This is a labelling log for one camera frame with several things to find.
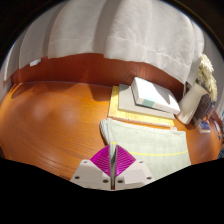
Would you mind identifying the small white wall tag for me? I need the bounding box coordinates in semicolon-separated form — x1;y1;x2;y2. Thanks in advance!
29;58;42;67

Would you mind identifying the flat blue book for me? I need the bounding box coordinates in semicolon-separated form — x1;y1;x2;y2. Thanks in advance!
197;119;212;134

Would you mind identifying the large yellow book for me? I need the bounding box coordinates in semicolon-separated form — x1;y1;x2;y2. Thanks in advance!
107;85;176;128

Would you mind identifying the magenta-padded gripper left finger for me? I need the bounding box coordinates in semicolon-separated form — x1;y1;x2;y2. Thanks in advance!
69;144;113;191

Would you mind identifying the white curtain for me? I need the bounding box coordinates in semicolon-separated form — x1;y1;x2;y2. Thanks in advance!
3;0;206;86

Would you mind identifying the white ceramic vase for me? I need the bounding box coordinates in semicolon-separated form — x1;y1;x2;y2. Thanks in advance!
175;82;209;126

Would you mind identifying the flat grey book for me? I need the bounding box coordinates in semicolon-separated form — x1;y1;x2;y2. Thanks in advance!
118;83;176;120

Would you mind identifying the pale green towel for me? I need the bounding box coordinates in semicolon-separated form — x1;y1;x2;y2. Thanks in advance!
99;117;193;183

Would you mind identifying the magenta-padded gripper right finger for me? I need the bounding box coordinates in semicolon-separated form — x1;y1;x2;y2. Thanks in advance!
112;144;155;191

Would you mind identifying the red book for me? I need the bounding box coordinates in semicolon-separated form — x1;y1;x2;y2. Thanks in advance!
213;119;223;141

